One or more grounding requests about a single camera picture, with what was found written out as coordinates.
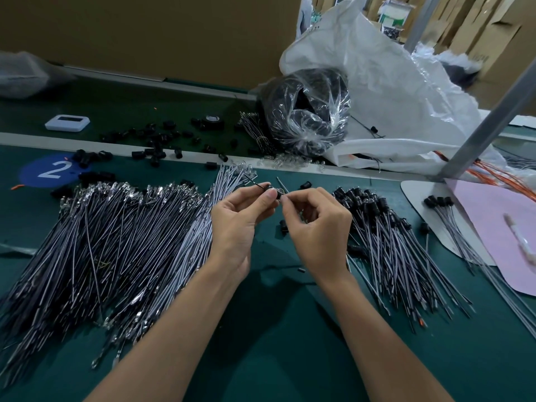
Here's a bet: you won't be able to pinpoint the crumpled clear plastic bag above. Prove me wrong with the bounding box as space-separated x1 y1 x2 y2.
0 51 75 99

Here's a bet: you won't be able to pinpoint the pile of grey wires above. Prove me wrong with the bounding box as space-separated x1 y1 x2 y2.
0 165 256 389

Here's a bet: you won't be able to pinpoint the person's right forearm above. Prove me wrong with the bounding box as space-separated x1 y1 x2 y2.
320 264 455 402

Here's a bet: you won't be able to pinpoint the person's left hand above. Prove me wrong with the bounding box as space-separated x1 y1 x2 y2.
208 181 281 281

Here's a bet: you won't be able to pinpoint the clear plastic strip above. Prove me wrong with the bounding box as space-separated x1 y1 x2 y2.
0 242 39 256

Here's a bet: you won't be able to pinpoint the large white plastic sack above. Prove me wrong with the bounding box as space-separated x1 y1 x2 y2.
279 0 536 176

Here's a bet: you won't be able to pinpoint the stack of cardboard boxes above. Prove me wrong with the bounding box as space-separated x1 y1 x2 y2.
452 0 536 106

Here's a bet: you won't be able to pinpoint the brown cardboard panel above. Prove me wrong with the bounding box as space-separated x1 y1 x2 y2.
0 0 303 90

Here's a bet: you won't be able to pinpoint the pink paper sheet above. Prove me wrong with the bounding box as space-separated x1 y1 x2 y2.
446 180 536 296

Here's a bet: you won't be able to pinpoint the small white timer device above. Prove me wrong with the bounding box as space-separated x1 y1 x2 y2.
44 114 90 133

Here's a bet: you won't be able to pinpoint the pile of wires with black caps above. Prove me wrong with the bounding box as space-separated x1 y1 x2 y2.
333 186 477 332

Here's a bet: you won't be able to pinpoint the white pen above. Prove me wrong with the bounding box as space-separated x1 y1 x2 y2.
502 213 536 266

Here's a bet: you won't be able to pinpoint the black plastic caps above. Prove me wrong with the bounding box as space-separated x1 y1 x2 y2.
50 119 252 198

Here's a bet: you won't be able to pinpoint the small bundle of capped wires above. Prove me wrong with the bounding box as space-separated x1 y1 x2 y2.
422 195 536 340

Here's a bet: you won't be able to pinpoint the person's right hand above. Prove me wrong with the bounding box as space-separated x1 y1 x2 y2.
280 187 355 283

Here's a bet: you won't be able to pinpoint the person's left forearm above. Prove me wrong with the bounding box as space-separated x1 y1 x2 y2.
84 257 242 402

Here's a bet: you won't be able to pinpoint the clear bag with black contents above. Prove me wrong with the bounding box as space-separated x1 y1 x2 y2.
258 68 351 157

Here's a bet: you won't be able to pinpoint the grey metal frame post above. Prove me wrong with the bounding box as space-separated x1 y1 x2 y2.
437 63 536 181
404 0 442 54

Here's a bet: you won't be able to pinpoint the blue round number sticker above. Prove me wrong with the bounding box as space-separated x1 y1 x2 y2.
18 154 85 190

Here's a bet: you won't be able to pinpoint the bundle of orange wires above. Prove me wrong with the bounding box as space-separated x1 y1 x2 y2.
435 150 536 202

